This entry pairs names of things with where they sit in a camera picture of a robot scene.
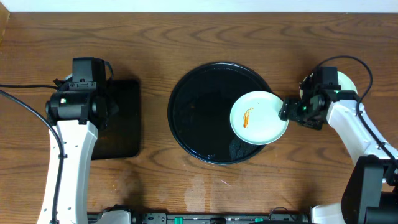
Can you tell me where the round black tray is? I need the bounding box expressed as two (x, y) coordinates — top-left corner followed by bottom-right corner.
(167, 62), (271, 165)

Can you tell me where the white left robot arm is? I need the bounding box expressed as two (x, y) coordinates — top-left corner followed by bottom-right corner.
(37, 82), (119, 224)

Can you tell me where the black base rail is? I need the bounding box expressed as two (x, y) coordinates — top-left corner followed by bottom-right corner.
(88, 210), (310, 224)

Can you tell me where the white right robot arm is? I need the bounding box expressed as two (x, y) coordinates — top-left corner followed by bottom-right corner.
(279, 90), (397, 223)

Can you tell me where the rectangular black tray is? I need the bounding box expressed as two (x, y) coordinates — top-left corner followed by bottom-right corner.
(91, 80), (141, 160)

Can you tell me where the pale green plate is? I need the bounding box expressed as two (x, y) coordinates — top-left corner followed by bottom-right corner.
(299, 71), (358, 98)
(229, 91), (289, 145)

